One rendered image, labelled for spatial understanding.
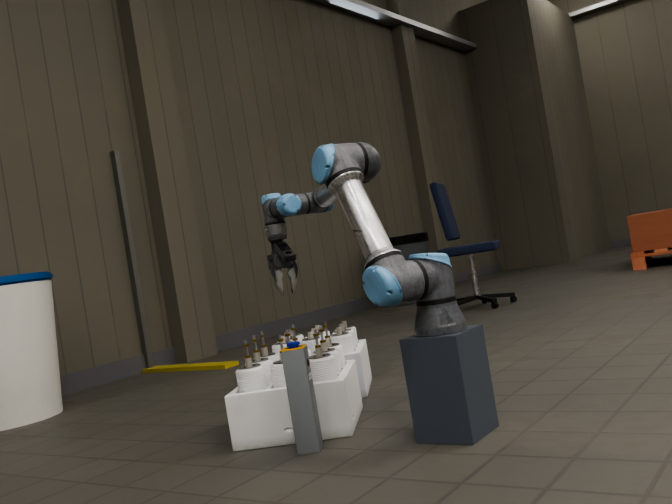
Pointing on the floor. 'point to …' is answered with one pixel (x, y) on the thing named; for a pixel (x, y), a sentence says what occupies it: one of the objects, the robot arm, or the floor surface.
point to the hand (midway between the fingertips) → (287, 290)
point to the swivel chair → (464, 247)
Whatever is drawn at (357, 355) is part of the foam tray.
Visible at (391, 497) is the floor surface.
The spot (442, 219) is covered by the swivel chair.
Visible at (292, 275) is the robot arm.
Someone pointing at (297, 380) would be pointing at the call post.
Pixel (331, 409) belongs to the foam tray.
